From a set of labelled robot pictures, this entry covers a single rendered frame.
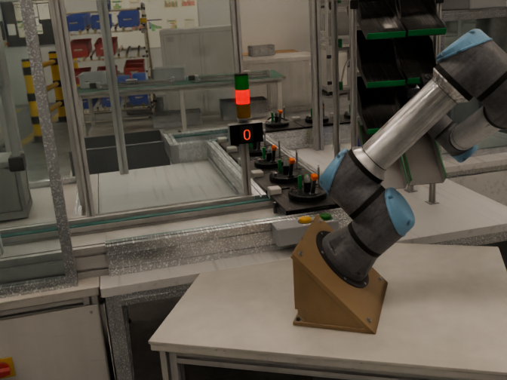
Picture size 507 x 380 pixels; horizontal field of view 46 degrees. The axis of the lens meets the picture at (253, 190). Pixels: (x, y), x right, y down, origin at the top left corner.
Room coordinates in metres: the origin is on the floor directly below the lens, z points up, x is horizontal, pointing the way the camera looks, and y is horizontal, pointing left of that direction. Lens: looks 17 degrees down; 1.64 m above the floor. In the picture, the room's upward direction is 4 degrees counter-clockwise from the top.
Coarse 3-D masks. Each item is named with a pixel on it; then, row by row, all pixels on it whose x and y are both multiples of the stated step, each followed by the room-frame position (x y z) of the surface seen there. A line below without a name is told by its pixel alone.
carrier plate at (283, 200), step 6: (282, 192) 2.11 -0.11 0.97; (270, 198) 2.09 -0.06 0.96; (276, 198) 2.04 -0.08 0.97; (282, 198) 2.03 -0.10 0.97; (288, 198) 2.03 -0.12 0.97; (330, 198) 2.00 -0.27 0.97; (282, 204) 1.97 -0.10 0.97; (288, 204) 1.96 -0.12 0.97; (294, 204) 1.96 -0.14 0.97; (300, 204) 1.95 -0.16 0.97; (306, 204) 1.95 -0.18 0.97; (312, 204) 1.95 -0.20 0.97; (318, 204) 1.94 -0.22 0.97; (324, 204) 1.94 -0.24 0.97; (330, 204) 1.93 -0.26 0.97; (336, 204) 1.94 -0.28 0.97; (282, 210) 1.94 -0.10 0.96; (288, 210) 1.90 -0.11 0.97; (294, 210) 1.90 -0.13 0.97; (300, 210) 1.91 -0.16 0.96; (306, 210) 1.91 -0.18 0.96
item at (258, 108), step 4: (260, 96) 7.86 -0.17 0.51; (252, 100) 7.84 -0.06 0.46; (256, 100) 7.85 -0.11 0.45; (260, 100) 7.47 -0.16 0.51; (264, 100) 7.49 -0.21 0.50; (252, 104) 7.47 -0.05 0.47; (256, 104) 7.47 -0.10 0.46; (260, 104) 7.48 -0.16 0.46; (264, 104) 7.49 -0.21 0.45; (252, 108) 7.47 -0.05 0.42; (256, 108) 7.48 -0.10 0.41; (260, 108) 7.49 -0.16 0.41; (264, 108) 7.49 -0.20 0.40; (268, 108) 7.52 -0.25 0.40; (252, 112) 7.47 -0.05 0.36; (256, 112) 7.48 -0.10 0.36; (260, 112) 7.49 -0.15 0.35; (264, 112) 7.48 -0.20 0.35; (268, 112) 7.49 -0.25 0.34; (252, 116) 7.47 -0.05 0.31; (256, 116) 7.47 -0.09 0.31; (260, 116) 7.49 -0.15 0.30; (264, 116) 7.48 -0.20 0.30
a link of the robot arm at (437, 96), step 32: (480, 32) 1.40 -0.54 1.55; (448, 64) 1.39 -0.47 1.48; (480, 64) 1.36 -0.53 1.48; (416, 96) 1.43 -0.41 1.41; (448, 96) 1.39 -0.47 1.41; (480, 96) 1.37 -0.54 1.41; (384, 128) 1.44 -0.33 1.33; (416, 128) 1.41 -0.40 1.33; (352, 160) 1.44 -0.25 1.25; (384, 160) 1.42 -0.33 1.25; (352, 192) 1.42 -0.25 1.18
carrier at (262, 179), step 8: (296, 152) 2.33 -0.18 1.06; (280, 160) 2.32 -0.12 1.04; (296, 160) 2.33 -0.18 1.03; (280, 168) 2.32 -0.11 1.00; (288, 168) 2.28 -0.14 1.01; (304, 168) 2.43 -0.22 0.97; (256, 176) 2.34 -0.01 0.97; (264, 176) 2.34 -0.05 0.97; (272, 176) 2.26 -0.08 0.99; (280, 176) 2.25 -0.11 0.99; (288, 176) 2.23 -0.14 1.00; (296, 176) 2.24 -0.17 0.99; (304, 176) 2.30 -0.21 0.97; (264, 184) 2.23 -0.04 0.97; (272, 184) 2.22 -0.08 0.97; (280, 184) 2.21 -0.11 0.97; (288, 184) 2.21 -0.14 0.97; (296, 184) 2.20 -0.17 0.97
